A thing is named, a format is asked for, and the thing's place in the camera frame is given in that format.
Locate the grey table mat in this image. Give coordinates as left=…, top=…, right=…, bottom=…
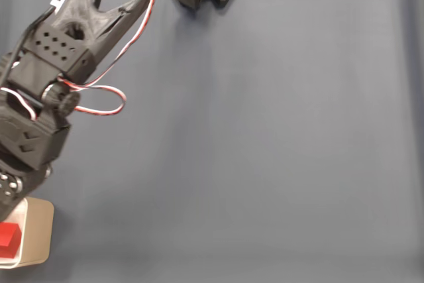
left=0, top=0, right=424, bottom=283

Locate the long red white servo wire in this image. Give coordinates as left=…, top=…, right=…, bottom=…
left=58, top=0, right=170, bottom=117

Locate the tan and white box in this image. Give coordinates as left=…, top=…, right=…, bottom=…
left=0, top=196, right=55, bottom=269

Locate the black camera cable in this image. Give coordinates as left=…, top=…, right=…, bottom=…
left=0, top=0, right=85, bottom=84

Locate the red cube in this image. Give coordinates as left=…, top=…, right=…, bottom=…
left=0, top=222, right=23, bottom=259

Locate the short red white servo wire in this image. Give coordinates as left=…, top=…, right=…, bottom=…
left=0, top=86, right=38, bottom=122

